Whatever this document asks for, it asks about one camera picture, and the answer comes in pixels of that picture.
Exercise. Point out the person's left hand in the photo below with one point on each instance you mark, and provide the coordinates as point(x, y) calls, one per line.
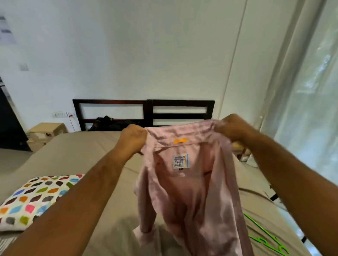
point(132, 142)

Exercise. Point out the person's right hand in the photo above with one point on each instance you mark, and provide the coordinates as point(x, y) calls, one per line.
point(237, 129)

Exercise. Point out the pink garment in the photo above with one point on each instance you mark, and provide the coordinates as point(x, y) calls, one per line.
point(200, 200)

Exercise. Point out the pile of coloured plastic hangers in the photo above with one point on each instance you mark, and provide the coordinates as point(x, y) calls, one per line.
point(255, 223)

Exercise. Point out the person's left forearm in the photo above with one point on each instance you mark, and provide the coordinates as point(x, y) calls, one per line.
point(68, 216)

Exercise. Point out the person's right forearm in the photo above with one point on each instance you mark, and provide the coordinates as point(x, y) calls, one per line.
point(295, 184)

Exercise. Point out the bed with taupe sheet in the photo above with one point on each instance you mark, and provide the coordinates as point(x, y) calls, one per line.
point(79, 153)

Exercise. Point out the cardboard boxes left of bed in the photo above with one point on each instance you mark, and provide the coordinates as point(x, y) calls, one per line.
point(45, 129)

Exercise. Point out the cardboard box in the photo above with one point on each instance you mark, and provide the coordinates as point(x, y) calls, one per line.
point(240, 149)

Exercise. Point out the black bag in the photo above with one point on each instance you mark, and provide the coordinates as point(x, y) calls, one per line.
point(108, 124)

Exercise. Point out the black slatted headboard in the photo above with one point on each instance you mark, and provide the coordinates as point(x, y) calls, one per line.
point(149, 111)

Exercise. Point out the sheer white curtain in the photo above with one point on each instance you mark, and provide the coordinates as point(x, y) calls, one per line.
point(311, 95)

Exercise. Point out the colourful leaf print pillow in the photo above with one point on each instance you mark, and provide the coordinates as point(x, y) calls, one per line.
point(31, 200)

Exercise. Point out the black room door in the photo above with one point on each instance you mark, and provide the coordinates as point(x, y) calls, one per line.
point(10, 121)

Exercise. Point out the white wall socket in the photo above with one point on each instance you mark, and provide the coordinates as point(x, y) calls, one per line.
point(61, 114)

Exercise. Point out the white wall switch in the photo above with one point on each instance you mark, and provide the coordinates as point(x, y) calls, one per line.
point(24, 67)

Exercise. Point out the white paper wall notice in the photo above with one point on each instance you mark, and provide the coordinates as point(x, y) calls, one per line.
point(5, 31)

